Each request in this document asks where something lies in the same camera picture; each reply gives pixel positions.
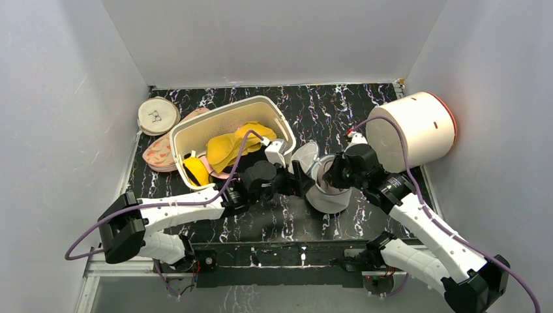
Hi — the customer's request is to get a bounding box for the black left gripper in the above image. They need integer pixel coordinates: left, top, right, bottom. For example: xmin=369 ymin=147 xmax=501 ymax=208
xmin=250 ymin=158 xmax=314 ymax=206

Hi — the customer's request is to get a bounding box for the white mesh bag blue zipper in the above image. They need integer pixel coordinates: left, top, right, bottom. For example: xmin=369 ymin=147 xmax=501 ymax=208
xmin=291 ymin=142 xmax=352 ymax=214

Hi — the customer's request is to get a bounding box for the brown bra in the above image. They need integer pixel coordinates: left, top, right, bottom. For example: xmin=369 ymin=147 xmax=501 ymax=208
xmin=318 ymin=176 xmax=342 ymax=195

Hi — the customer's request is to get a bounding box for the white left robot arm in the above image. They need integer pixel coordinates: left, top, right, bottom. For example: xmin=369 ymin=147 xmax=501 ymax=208
xmin=98 ymin=161 xmax=315 ymax=271

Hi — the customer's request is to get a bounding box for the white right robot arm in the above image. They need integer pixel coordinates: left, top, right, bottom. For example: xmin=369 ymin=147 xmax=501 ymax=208
xmin=321 ymin=143 xmax=509 ymax=312

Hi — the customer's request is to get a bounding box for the yellow bra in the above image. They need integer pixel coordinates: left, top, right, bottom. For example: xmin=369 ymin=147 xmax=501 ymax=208
xmin=205 ymin=121 xmax=277 ymax=173

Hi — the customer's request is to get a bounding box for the cream plastic laundry basket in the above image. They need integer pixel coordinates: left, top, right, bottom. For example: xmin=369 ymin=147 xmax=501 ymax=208
xmin=169 ymin=96 xmax=296 ymax=192

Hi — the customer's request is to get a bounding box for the floral peach mesh laundry bag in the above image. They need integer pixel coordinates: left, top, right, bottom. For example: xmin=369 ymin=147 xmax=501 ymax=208
xmin=142 ymin=108 xmax=209 ymax=173

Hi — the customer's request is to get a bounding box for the round beige mesh laundry bag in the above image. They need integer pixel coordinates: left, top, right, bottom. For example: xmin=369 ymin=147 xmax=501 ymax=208
xmin=137 ymin=97 xmax=181 ymax=136

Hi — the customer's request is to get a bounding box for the black garment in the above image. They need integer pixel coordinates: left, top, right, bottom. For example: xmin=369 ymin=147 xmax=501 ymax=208
xmin=222 ymin=146 xmax=267 ymax=179

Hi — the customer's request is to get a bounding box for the pink garment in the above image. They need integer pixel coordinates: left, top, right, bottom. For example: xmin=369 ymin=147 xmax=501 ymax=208
xmin=200 ymin=155 xmax=230 ymax=181

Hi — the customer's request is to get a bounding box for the yellow padded cup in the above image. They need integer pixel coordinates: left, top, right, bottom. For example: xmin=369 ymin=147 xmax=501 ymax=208
xmin=183 ymin=156 xmax=211 ymax=186

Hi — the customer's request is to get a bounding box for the white cylindrical drum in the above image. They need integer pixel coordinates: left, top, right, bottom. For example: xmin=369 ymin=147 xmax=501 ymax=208
xmin=365 ymin=92 xmax=456 ymax=173

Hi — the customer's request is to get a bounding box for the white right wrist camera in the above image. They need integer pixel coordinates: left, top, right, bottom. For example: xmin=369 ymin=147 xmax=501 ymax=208
xmin=346 ymin=131 xmax=367 ymax=150

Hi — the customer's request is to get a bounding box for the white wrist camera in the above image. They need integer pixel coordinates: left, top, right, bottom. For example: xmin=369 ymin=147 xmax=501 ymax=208
xmin=346 ymin=131 xmax=367 ymax=150
xmin=265 ymin=139 xmax=287 ymax=168

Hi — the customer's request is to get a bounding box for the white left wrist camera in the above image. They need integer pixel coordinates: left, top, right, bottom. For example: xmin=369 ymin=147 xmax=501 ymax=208
xmin=265 ymin=139 xmax=287 ymax=168

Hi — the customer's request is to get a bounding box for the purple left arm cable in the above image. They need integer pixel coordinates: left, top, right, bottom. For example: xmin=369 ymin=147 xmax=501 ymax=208
xmin=65 ymin=129 xmax=271 ymax=261

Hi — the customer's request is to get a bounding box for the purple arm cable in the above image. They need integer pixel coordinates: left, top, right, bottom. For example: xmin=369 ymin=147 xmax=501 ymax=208
xmin=65 ymin=129 xmax=271 ymax=261
xmin=345 ymin=115 xmax=543 ymax=313

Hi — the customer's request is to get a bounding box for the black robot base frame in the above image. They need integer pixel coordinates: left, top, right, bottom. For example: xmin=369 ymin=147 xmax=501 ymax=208
xmin=154 ymin=241 xmax=401 ymax=293

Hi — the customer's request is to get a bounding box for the aluminium rail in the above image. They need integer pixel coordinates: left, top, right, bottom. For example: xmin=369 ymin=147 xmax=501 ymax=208
xmin=75 ymin=246 xmax=160 ymax=313

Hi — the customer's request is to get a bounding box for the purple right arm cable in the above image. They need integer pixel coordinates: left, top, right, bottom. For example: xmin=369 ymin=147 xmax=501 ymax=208
xmin=345 ymin=115 xmax=543 ymax=313

